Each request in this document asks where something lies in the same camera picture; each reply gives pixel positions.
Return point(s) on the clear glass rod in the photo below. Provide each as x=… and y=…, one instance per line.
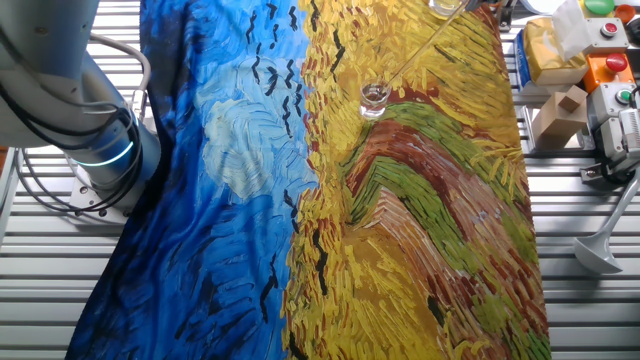
x=425, y=46

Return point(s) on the small glass beaker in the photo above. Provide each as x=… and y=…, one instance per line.
x=374, y=107

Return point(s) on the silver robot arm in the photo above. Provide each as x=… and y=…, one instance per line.
x=40, y=50

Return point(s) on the large glass beaker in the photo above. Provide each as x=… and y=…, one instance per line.
x=442, y=7

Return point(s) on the white rounded object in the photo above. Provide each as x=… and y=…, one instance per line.
x=542, y=5

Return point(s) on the blue pack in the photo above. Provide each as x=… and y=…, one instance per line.
x=521, y=65

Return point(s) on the yellow paper pack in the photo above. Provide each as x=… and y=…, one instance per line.
x=550, y=60

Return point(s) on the white tissue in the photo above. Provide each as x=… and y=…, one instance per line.
x=570, y=30

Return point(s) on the grey box with red button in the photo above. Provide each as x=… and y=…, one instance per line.
x=594, y=44

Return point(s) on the grey metal tray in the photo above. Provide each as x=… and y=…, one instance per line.
x=527, y=131

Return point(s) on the orange box with red button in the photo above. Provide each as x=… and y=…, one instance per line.
x=595, y=77

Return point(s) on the beige wooden block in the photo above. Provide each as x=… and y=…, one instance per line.
x=552, y=127

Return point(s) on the grey box with green button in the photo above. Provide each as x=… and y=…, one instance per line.
x=602, y=107

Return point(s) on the painted wheatfield tablecloth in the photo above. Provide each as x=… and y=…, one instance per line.
x=225, y=200

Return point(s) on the silver angle bracket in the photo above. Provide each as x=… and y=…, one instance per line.
x=592, y=174

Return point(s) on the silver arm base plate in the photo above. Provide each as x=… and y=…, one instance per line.
x=85, y=202

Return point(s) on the grey metal frame bar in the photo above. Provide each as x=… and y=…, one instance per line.
x=7, y=200

